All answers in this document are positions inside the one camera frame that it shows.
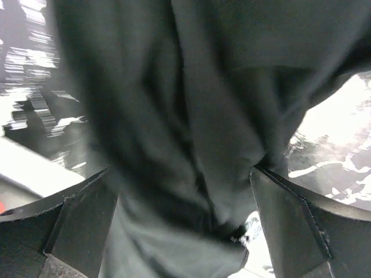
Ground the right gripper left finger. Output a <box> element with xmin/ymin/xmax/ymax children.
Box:
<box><xmin>1</xmin><ymin>170</ymin><xmax>117</xmax><ymax>277</ymax></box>

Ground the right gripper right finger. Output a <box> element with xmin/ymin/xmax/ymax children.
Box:
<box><xmin>250</xmin><ymin>167</ymin><xmax>370</xmax><ymax>278</ymax></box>

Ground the black tank top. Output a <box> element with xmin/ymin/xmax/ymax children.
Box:
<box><xmin>53</xmin><ymin>1</ymin><xmax>370</xmax><ymax>277</ymax></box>

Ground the red plastic bin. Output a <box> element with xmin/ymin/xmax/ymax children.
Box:
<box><xmin>0</xmin><ymin>202</ymin><xmax>5</xmax><ymax>214</ymax></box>

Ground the black marble patterned mat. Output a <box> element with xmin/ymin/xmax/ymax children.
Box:
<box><xmin>0</xmin><ymin>0</ymin><xmax>371</xmax><ymax>278</ymax></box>

